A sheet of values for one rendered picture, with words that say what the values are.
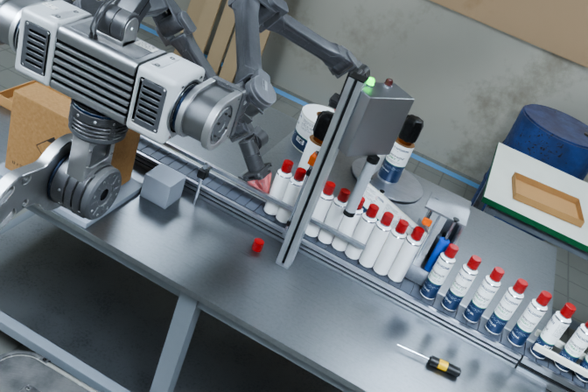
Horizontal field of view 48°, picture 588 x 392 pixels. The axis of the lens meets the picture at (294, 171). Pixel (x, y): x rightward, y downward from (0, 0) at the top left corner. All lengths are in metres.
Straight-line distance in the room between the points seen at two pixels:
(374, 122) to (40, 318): 1.44
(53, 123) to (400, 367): 1.21
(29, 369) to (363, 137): 1.35
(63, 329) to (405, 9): 3.43
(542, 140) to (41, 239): 2.92
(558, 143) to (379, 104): 2.59
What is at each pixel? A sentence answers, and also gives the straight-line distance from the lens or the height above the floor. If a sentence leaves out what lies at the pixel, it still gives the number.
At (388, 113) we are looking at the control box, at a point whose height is 1.43.
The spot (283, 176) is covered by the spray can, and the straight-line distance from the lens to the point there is 2.13.
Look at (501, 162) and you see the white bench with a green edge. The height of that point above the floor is 0.80.
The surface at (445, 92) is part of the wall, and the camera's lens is 5.10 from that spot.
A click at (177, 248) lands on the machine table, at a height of 0.83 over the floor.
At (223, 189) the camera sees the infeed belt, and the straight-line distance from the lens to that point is 2.26.
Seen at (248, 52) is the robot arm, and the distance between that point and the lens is 1.66.
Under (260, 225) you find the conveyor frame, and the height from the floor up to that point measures 0.85.
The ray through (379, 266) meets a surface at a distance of 2.14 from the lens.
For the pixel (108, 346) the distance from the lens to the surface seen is 2.55.
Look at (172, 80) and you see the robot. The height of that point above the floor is 1.52.
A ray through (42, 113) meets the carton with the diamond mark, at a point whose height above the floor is 1.10.
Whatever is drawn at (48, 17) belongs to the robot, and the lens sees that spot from 1.52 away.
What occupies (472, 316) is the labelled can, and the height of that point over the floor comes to 0.91.
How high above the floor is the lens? 2.10
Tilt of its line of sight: 29 degrees down
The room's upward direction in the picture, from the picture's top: 21 degrees clockwise
